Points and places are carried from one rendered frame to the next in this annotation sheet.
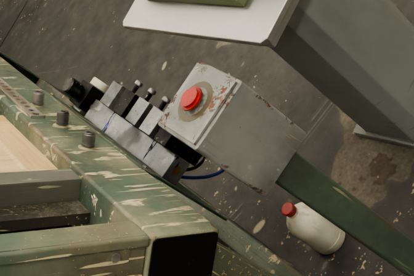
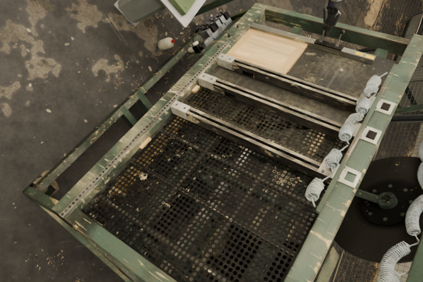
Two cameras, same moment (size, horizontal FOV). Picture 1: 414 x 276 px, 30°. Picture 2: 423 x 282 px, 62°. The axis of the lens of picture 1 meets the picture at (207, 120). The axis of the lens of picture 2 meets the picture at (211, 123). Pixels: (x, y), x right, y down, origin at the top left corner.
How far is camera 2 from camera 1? 3.47 m
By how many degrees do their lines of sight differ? 86
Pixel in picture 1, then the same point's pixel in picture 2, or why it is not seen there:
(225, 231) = (169, 65)
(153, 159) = (228, 23)
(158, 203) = (254, 9)
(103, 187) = (256, 16)
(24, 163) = (250, 35)
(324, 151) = (135, 39)
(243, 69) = (80, 64)
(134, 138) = (220, 28)
